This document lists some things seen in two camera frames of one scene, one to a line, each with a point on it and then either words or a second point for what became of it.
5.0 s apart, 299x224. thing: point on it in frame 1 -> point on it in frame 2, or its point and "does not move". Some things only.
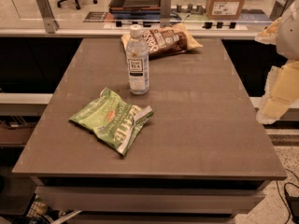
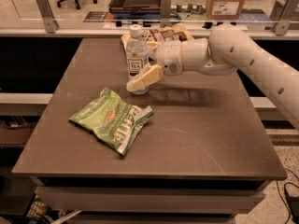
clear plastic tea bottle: (137, 61) does not move
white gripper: (289, 35) -> (169, 59)
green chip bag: (112, 119) does not move
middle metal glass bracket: (165, 9) does not move
